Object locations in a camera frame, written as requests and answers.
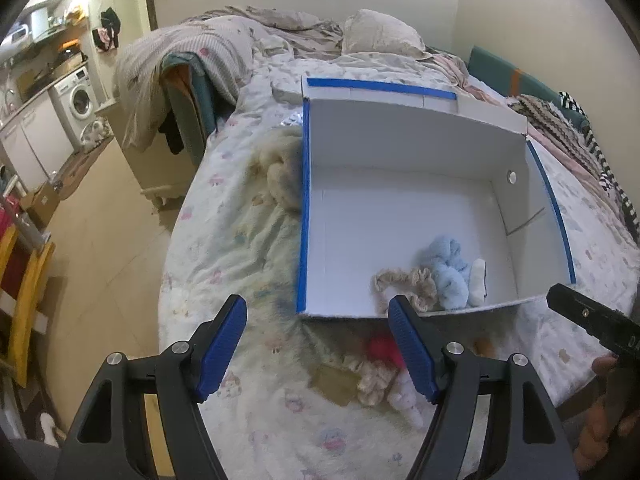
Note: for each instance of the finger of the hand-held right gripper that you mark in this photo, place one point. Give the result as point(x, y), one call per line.
point(575, 307)

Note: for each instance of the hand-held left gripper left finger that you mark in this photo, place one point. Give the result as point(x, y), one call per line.
point(222, 347)

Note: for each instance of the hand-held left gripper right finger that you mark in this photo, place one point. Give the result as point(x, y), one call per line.
point(412, 350)

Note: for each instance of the pink fluffy scrunchie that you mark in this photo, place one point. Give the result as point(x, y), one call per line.
point(382, 350)

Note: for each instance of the cream frilly scrunchie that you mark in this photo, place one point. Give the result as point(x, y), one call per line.
point(372, 382)

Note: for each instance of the white fluffy scrunchie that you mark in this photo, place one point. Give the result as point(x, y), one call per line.
point(407, 405)

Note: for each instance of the beige frilly scrunchie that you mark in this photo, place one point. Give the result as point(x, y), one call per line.
point(417, 282)

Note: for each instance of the light blue fluffy scrunchie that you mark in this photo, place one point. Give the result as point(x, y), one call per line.
point(450, 272)

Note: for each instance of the white cardboard box blue tape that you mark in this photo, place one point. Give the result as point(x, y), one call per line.
point(400, 210)

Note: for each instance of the small orange-brown soft item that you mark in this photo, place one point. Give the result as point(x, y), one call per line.
point(483, 347)

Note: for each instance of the person's right hand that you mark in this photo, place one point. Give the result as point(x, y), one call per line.
point(595, 430)

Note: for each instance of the tan flat pouch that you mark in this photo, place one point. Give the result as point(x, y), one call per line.
point(334, 385)

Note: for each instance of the floral bed quilt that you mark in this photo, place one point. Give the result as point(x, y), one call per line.
point(240, 260)

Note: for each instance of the black white striped cloth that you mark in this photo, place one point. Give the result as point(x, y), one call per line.
point(607, 170)

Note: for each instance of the beige fluffy plush cloth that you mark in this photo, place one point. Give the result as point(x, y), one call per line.
point(282, 175)

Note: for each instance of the zigzag knit cloth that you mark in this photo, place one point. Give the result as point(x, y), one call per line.
point(547, 120)

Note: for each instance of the yellow wooden rack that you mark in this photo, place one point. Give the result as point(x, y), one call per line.
point(27, 305)

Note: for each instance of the plush toy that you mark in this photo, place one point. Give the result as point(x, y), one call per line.
point(95, 132)

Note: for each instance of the teal bed headboard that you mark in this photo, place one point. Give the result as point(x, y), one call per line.
point(500, 67)

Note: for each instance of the white kitchen cabinet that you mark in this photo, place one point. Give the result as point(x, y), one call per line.
point(32, 140)

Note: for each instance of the grey striped blanket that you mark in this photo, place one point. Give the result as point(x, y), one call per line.
point(150, 70)

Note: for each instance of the white washing machine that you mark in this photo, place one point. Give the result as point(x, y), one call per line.
point(75, 100)

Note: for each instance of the crumpled grey pillow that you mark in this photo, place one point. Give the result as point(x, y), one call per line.
point(382, 32)

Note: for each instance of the hanging dark clothes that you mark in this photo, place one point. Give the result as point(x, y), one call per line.
point(111, 27)

